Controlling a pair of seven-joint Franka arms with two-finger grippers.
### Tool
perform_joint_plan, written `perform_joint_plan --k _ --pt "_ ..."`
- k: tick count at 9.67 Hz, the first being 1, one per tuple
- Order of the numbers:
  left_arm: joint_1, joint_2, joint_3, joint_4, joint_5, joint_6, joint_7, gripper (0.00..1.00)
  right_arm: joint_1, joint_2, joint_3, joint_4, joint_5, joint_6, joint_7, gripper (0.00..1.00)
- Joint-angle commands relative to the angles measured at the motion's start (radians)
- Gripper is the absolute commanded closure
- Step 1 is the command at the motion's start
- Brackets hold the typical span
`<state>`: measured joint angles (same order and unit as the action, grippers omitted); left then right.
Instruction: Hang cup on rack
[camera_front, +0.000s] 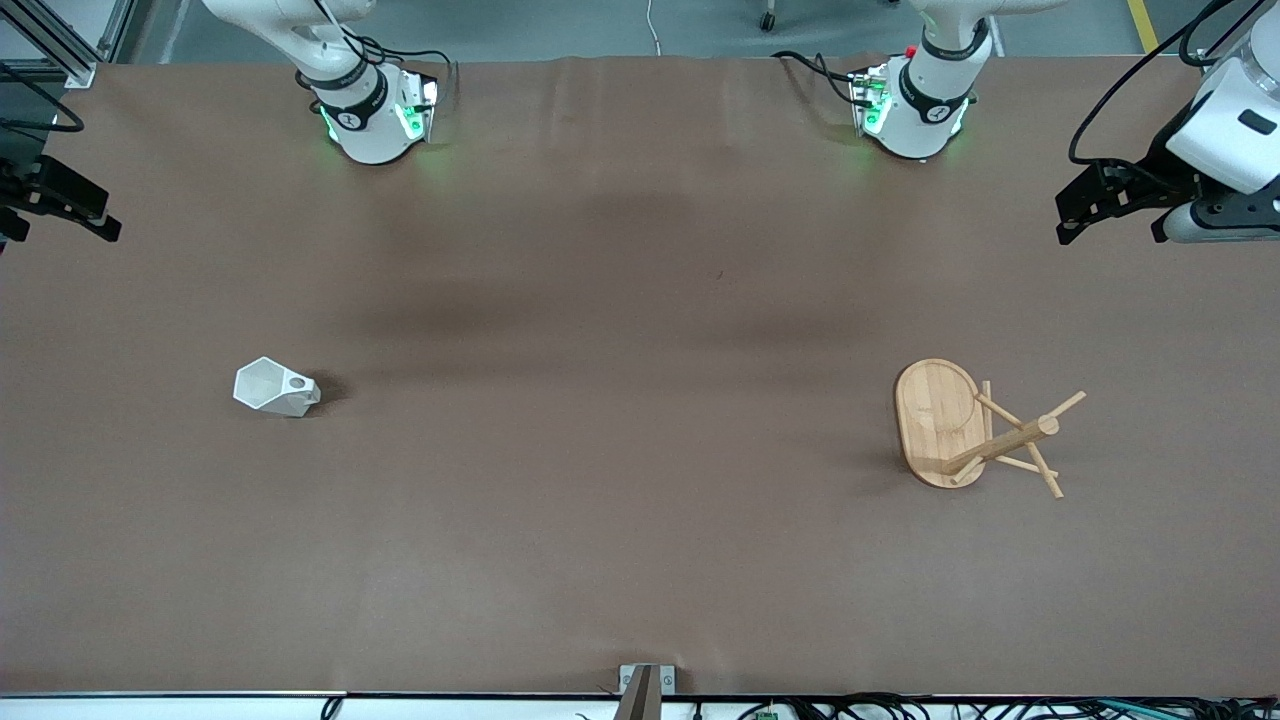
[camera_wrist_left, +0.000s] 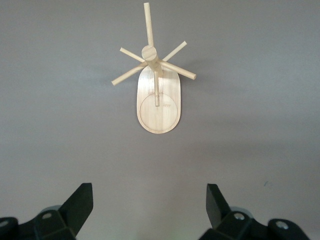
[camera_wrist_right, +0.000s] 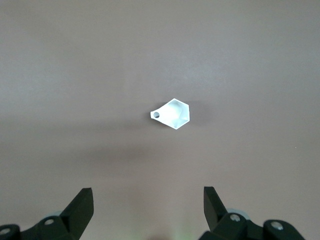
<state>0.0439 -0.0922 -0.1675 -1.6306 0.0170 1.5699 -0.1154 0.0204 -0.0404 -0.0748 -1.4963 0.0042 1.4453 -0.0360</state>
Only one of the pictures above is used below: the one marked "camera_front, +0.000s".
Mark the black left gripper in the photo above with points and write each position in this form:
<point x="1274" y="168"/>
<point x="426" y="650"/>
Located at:
<point x="1152" y="166"/>

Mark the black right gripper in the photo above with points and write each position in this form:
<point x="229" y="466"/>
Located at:
<point x="20" y="187"/>

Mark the white faceted cup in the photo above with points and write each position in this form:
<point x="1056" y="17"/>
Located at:
<point x="265" y="385"/>

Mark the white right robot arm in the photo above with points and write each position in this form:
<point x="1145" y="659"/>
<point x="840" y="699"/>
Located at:
<point x="370" y="130"/>

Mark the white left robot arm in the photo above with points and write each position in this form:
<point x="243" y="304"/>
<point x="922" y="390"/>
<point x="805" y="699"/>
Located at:
<point x="925" y="120"/>

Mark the wooden cup rack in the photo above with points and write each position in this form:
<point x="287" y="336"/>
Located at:
<point x="935" y="420"/>

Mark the black caster wheel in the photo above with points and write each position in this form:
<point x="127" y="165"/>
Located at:
<point x="768" y="18"/>

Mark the brown table cover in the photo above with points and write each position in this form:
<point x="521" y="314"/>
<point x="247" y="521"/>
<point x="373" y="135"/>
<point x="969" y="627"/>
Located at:
<point x="640" y="400"/>

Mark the aluminium frame profile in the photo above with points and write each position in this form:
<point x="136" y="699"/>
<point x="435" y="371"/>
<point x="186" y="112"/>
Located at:
<point x="60" y="45"/>

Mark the grey metal bracket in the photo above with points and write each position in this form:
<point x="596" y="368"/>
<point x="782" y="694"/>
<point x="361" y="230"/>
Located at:
<point x="668" y="680"/>

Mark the dark camera mount pole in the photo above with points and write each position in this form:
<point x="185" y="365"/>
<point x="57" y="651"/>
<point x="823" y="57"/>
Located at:
<point x="640" y="695"/>

